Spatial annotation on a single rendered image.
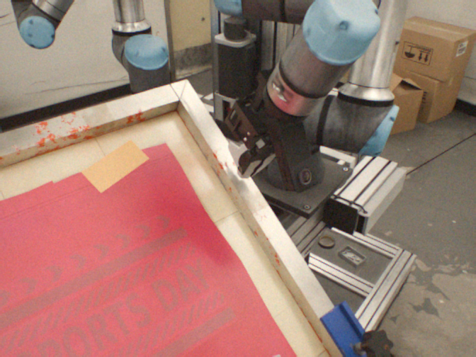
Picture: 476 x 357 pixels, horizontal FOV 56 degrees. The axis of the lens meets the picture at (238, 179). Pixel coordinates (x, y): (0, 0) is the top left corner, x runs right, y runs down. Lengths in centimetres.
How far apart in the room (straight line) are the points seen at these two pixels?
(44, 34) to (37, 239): 61
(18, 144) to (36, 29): 49
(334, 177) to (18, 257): 73
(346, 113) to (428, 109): 329
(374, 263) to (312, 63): 198
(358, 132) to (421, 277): 187
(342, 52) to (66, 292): 49
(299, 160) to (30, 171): 42
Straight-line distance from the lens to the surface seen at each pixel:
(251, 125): 63
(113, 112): 79
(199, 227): 75
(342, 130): 96
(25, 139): 75
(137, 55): 126
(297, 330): 77
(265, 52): 120
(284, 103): 57
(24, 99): 431
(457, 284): 279
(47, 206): 74
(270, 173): 106
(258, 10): 63
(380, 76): 95
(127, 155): 79
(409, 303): 259
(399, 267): 242
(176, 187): 77
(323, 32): 49
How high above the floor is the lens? 189
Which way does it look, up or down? 36 degrees down
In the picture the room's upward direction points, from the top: straight up
